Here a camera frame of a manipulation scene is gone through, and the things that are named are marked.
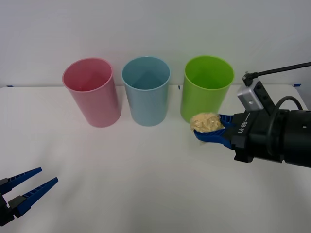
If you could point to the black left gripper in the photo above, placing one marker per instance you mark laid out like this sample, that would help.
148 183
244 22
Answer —
3 210

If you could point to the yellow ball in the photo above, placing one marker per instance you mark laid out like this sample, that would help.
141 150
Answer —
206 122

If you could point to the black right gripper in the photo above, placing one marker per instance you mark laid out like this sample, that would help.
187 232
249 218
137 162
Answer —
257 136

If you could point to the pink plastic bin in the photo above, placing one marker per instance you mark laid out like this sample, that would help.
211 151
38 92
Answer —
97 109

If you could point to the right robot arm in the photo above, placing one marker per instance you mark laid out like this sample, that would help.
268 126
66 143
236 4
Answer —
300 138

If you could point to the green plastic bin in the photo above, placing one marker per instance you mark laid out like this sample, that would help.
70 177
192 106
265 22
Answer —
206 97

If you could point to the pale blue plastic bin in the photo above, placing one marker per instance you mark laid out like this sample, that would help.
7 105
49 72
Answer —
148 109

